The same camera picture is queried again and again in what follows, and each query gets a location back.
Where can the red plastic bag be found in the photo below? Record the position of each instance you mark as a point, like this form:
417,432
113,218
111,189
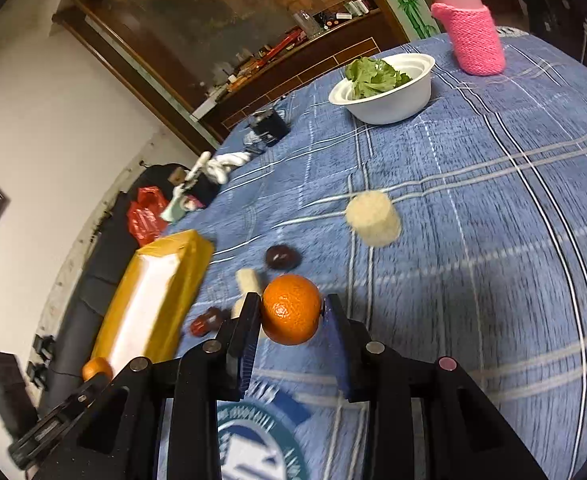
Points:
146,217

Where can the black and pink pouch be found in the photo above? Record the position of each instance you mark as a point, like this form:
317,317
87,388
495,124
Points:
204,191

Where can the red flat box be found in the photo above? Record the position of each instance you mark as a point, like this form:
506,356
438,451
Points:
288,40

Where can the yellow cardboard tray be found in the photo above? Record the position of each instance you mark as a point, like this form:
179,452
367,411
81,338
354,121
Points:
193,260

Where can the dark purple plum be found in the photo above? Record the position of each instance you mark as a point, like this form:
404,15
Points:
283,257

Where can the green lettuce leaves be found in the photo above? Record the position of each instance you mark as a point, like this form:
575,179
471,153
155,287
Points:
373,75

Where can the white bowl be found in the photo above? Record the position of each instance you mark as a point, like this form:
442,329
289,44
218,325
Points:
398,102

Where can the blue plaid tablecloth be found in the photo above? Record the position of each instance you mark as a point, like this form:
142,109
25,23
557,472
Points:
473,210

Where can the bottle with pink knitted sleeve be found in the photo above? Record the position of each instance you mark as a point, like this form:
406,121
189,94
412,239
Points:
473,35

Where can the black leather sofa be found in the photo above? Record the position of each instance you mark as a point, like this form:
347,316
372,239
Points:
88,320

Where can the orange mandarin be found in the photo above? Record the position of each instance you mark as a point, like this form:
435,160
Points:
96,367
291,310

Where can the wooden glass display cabinet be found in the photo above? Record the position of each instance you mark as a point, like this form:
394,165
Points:
183,20

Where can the bright red date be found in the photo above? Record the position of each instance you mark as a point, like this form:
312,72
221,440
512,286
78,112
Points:
201,327

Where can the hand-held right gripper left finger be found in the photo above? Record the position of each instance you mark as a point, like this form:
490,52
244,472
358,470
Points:
250,345

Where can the clear glass jar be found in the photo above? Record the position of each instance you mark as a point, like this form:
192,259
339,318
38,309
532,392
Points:
305,22

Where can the white stuffed toy pile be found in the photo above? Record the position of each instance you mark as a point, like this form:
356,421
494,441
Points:
226,165

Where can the dark red date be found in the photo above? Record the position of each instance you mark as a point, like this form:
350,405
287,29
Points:
215,313

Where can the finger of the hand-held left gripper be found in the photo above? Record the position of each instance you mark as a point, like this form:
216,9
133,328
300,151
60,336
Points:
53,422

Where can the mint green cloth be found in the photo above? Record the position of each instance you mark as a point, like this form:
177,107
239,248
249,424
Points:
173,210

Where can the black wall plug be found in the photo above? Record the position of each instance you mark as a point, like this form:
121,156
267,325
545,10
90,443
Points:
43,360

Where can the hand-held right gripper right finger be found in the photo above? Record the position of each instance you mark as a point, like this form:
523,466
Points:
336,355

